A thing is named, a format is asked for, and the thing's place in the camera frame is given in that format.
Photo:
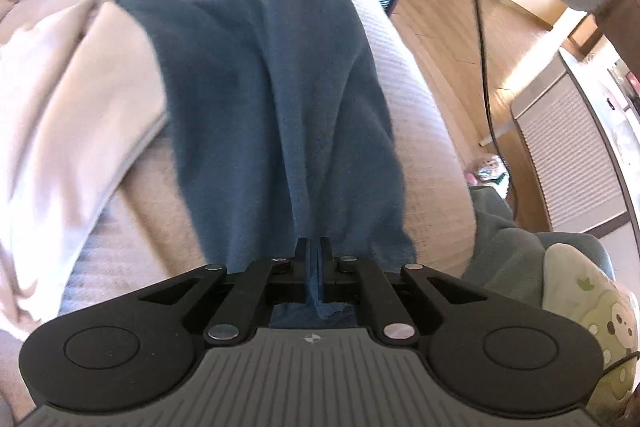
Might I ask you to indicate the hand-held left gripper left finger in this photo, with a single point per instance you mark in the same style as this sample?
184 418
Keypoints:
302 267

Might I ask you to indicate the white louvered cabinet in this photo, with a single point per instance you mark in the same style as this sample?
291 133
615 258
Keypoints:
565 147

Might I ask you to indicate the plush slipper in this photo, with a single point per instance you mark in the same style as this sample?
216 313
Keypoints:
487 172

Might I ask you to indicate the cream garment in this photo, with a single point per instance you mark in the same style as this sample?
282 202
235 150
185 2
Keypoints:
75 132

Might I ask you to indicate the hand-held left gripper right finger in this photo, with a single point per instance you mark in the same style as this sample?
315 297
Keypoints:
326 267

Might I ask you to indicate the cartoon print cushion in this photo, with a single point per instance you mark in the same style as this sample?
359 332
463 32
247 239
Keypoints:
590 307

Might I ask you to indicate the dark blue fleece pants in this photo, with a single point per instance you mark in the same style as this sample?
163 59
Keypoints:
250 107

